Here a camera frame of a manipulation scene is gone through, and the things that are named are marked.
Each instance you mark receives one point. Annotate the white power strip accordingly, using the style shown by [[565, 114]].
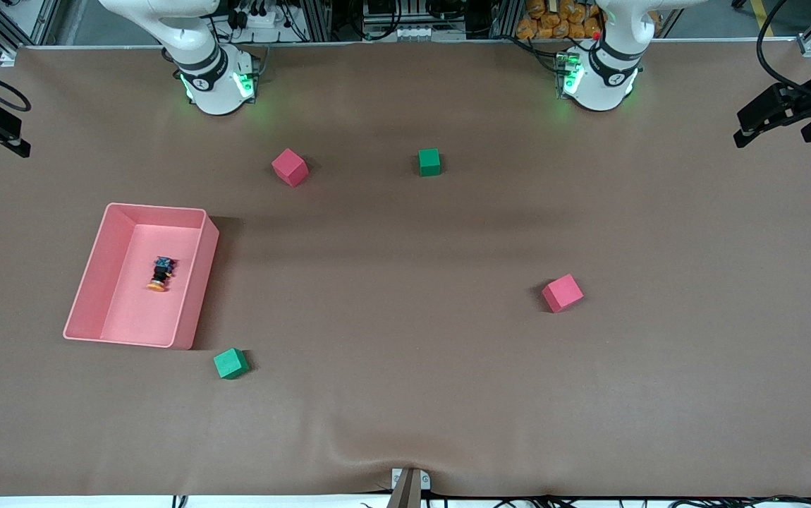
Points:
[[257, 19]]

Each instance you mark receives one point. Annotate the pink plastic bin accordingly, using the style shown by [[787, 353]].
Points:
[[144, 310]]

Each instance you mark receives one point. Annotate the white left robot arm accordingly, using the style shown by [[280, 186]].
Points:
[[603, 77]]

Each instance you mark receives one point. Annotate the brown table mat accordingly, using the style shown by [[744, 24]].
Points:
[[405, 395]]

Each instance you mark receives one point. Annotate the pink foam cube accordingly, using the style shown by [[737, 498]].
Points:
[[562, 293], [290, 168]]

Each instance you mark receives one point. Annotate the white connector strip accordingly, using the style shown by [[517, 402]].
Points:
[[427, 32]]

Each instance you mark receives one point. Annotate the brown flat bar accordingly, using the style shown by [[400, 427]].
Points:
[[405, 494]]

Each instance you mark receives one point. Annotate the orange-capped black button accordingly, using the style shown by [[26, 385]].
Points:
[[161, 274]]

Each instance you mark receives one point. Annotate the green foam cube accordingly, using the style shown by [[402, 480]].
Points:
[[429, 162], [230, 364]]

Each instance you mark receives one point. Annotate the orange bagged items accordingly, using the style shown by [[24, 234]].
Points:
[[553, 21]]

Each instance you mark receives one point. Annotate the silver metal bracket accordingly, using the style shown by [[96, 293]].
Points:
[[425, 481]]

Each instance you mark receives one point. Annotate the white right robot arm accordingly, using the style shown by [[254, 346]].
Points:
[[211, 85]]

